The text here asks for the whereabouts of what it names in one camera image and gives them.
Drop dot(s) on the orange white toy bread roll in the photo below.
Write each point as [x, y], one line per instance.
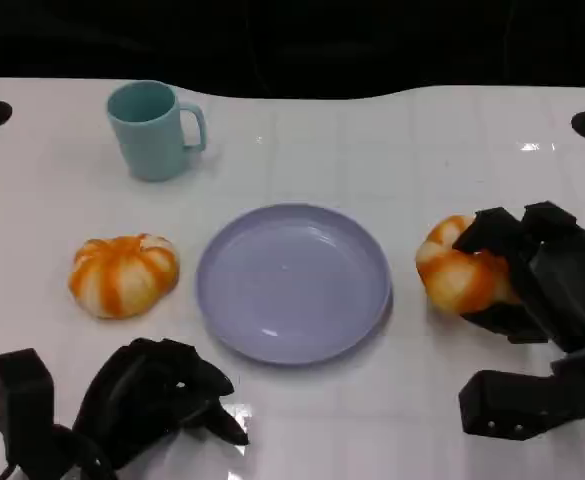
[122, 277]
[457, 280]

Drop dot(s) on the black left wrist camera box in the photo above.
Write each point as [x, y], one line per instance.
[19, 395]

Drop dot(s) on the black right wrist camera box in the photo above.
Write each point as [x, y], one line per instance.
[522, 405]

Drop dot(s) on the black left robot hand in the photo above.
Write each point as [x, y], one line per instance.
[137, 395]

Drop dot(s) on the pale green mug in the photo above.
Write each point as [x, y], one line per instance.
[147, 137]

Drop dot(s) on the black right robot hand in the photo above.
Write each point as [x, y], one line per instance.
[567, 285]

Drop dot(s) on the lilac plate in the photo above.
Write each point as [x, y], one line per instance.
[292, 282]

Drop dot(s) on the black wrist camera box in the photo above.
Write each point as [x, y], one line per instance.
[19, 395]
[522, 405]

